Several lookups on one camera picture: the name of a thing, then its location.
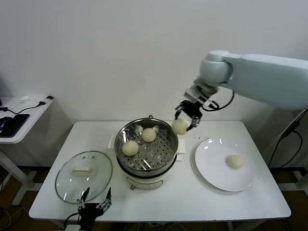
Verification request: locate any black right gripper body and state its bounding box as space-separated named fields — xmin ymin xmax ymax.
xmin=177 ymin=101 xmax=203 ymax=119

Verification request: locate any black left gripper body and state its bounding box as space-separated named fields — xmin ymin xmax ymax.
xmin=77 ymin=203 xmax=104 ymax=229

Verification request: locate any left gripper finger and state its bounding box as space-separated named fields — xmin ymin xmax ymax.
xmin=76 ymin=187 xmax=90 ymax=209
xmin=98 ymin=186 xmax=113 ymax=213

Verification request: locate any white steamed baozi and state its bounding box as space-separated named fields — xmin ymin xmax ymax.
xmin=141 ymin=128 xmax=156 ymax=142
xmin=172 ymin=118 xmax=190 ymax=135
xmin=227 ymin=154 xmax=245 ymax=169
xmin=122 ymin=141 xmax=140 ymax=156

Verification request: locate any glass pot lid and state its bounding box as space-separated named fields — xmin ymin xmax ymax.
xmin=55 ymin=151 xmax=114 ymax=204

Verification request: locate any stainless steamer basket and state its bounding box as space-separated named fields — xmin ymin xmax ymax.
xmin=114 ymin=117 xmax=180 ymax=171

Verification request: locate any white round plate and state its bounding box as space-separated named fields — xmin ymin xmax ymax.
xmin=194 ymin=138 xmax=255 ymax=193

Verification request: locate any black power brick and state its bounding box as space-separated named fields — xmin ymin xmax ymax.
xmin=281 ymin=121 xmax=301 ymax=138

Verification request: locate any black smartphone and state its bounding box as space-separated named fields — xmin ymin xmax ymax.
xmin=0 ymin=114 xmax=31 ymax=138

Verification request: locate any black silver plug adapter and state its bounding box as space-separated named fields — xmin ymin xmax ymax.
xmin=39 ymin=95 xmax=54 ymax=106

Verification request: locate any blue computer mouse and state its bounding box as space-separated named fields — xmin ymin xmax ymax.
xmin=0 ymin=116 xmax=13 ymax=130

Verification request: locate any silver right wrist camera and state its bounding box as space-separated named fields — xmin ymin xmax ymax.
xmin=184 ymin=84 xmax=205 ymax=102

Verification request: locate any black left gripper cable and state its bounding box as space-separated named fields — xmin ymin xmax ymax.
xmin=63 ymin=213 xmax=81 ymax=231

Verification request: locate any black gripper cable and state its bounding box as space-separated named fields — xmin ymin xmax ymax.
xmin=63 ymin=213 xmax=81 ymax=231
xmin=202 ymin=90 xmax=235 ymax=111

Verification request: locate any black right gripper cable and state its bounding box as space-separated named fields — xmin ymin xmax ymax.
xmin=202 ymin=90 xmax=235 ymax=111

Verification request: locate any thin white slanted cable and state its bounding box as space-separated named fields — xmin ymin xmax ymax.
xmin=266 ymin=110 xmax=308 ymax=150

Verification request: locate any thin black cable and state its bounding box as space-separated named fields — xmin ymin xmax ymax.
xmin=0 ymin=101 xmax=46 ymax=114

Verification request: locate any black looped power cable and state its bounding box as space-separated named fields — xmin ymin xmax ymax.
xmin=267 ymin=131 xmax=303 ymax=168

